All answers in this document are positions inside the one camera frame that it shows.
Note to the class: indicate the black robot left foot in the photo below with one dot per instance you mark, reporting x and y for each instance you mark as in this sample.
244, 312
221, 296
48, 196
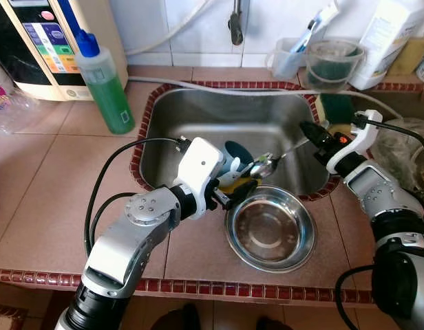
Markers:
177, 320

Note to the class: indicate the clear plastic measuring jug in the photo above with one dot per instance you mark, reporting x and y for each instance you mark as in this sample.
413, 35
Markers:
332, 69

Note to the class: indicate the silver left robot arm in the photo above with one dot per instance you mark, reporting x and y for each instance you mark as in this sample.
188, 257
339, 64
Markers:
122, 247

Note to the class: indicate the yellow sponge block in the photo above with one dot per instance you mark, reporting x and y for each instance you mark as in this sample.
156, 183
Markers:
411, 58

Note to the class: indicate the green yellow sponge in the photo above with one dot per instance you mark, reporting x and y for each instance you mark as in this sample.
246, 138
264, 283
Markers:
336, 106

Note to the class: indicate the white toothbrush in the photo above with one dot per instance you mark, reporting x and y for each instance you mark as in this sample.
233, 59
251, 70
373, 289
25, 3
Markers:
329, 14

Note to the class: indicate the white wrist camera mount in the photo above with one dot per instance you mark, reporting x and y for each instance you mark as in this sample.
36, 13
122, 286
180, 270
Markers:
198, 168
363, 134

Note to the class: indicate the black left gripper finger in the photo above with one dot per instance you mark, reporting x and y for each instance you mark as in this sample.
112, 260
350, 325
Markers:
243, 191

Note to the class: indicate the steel wall tap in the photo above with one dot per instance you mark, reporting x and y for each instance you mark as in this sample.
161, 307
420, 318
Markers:
236, 27

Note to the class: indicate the silver metal spoon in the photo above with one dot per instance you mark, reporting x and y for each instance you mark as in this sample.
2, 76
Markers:
263, 166

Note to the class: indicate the clear toothbrush cup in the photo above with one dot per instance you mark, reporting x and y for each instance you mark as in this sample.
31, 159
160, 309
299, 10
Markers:
288, 62

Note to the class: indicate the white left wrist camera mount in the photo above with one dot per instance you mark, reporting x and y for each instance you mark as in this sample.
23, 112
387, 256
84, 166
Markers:
198, 168

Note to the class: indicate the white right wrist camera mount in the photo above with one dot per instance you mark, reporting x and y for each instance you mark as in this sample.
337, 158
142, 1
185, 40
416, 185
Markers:
363, 134

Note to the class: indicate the stainless steel sink basin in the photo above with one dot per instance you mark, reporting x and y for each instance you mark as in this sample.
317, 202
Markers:
198, 130
405, 103

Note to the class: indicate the green dish soap bottle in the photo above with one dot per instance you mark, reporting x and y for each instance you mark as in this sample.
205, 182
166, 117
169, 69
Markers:
109, 96

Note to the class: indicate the stainless steel bowl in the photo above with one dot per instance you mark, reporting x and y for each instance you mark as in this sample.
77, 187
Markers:
270, 230

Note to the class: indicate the blue toothbrush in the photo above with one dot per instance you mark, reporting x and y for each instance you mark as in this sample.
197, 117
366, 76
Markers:
305, 38

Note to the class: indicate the clear plastic bag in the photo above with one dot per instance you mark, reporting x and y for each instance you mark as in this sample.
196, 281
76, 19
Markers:
391, 148

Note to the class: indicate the beige water purifier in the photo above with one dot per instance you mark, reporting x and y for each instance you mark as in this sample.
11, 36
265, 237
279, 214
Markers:
33, 62

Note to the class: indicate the black robot foot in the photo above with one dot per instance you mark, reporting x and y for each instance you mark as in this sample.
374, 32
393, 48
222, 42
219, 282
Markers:
274, 324
177, 320

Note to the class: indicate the white detergent bottle yellow cap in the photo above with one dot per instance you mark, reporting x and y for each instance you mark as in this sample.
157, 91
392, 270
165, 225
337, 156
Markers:
387, 41

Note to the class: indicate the black robot right foot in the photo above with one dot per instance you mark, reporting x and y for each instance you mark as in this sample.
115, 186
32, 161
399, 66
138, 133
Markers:
274, 324

